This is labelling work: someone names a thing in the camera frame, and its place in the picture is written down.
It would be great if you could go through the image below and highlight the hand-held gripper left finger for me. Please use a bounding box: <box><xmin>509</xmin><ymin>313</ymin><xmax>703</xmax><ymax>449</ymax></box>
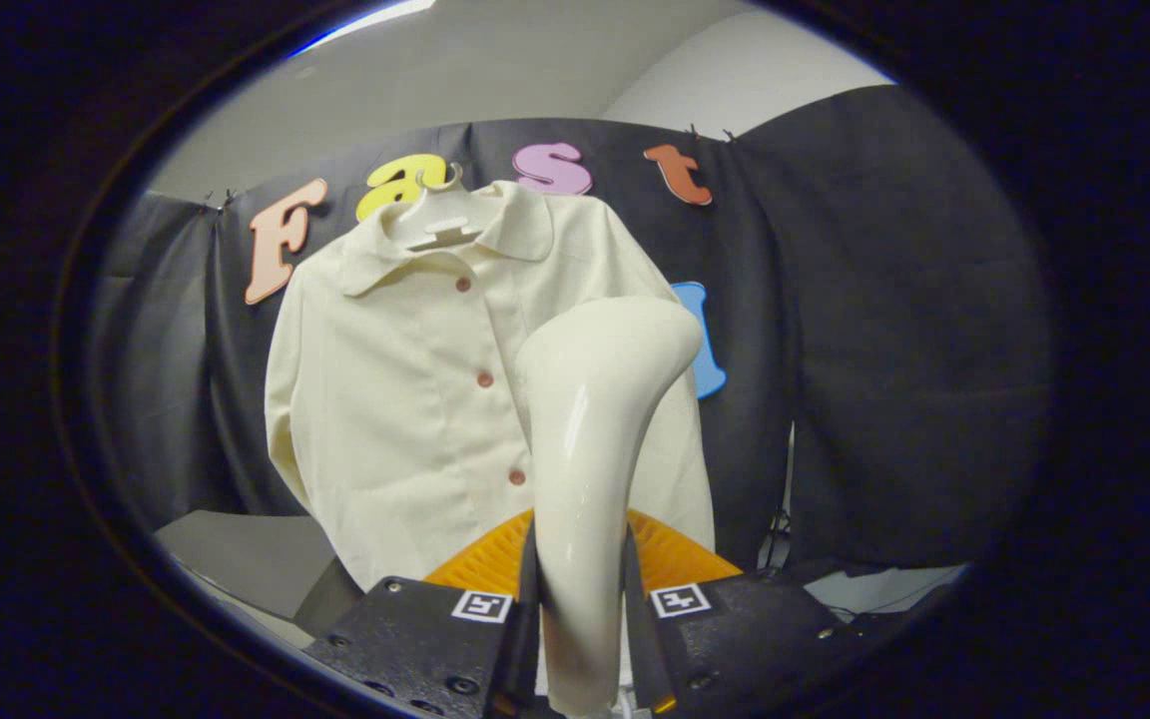
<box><xmin>303</xmin><ymin>509</ymin><xmax>542</xmax><ymax>719</ymax></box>

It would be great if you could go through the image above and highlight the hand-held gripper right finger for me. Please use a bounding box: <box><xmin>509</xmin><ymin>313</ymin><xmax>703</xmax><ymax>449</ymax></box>
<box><xmin>623</xmin><ymin>509</ymin><xmax>870</xmax><ymax>718</ymax></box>

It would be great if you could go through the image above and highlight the cream button shirt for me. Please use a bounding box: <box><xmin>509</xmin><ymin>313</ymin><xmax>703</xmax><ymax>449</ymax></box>
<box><xmin>264</xmin><ymin>180</ymin><xmax>718</xmax><ymax>592</ymax></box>

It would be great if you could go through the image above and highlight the white garment steamer head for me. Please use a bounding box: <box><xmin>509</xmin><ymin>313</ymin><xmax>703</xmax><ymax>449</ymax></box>
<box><xmin>515</xmin><ymin>297</ymin><xmax>706</xmax><ymax>718</ymax></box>

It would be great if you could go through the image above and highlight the white clothes hanger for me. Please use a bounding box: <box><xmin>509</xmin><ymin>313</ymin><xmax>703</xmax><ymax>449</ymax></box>
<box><xmin>387</xmin><ymin>165</ymin><xmax>484</xmax><ymax>251</ymax></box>

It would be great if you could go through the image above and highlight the grey cabinet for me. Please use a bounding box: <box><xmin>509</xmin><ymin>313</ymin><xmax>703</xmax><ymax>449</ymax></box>
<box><xmin>154</xmin><ymin>509</ymin><xmax>366</xmax><ymax>650</ymax></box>

